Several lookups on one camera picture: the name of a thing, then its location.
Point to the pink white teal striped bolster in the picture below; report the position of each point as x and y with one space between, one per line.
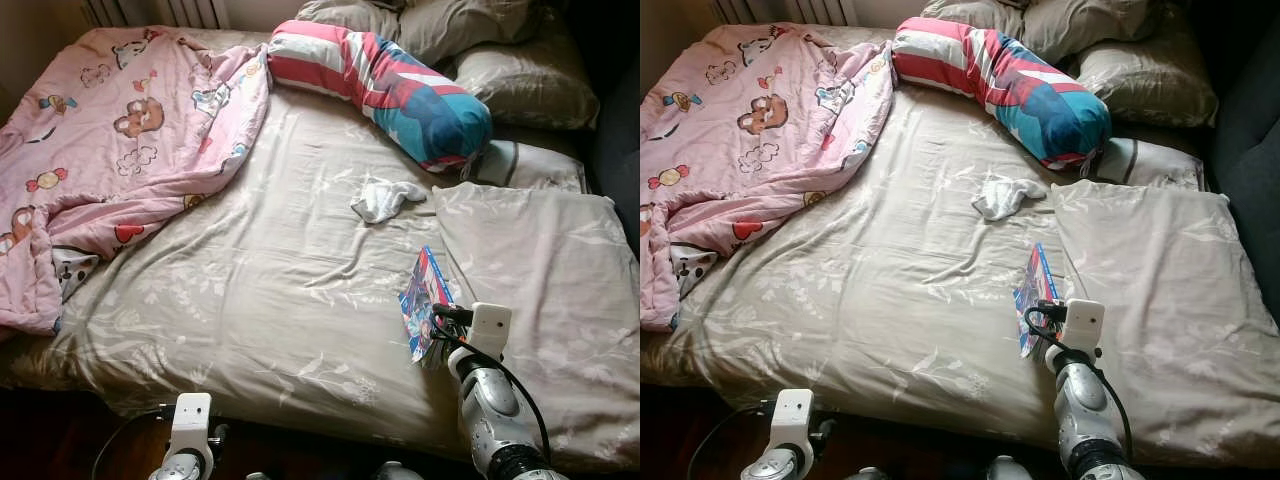
400 90
1020 88

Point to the silver right robot leg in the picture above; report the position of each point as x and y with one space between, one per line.
1005 470
398 472

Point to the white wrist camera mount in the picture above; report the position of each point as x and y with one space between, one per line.
1084 325
192 420
490 330
792 418

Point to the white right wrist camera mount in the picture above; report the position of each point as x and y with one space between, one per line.
490 330
1084 325

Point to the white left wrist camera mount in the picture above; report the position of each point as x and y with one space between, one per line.
192 420
792 418

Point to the dark grey upholstered chair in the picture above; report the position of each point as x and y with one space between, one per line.
1245 150

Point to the plain beige pillow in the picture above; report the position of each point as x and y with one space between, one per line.
440 25
1150 82
1060 25
530 85

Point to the beige leaf print bed sheet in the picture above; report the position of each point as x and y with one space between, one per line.
900 300
280 300

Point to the grey pleated curtain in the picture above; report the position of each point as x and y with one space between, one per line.
780 10
150 12

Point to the white crumpled sock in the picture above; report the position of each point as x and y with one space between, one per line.
385 200
1005 198

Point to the pink cartoon print quilt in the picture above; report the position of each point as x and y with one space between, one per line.
740 140
120 150

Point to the colourful anime comic book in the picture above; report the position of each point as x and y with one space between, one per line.
425 300
1035 290

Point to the white pillow with grey band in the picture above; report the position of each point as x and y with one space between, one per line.
530 168
1150 165

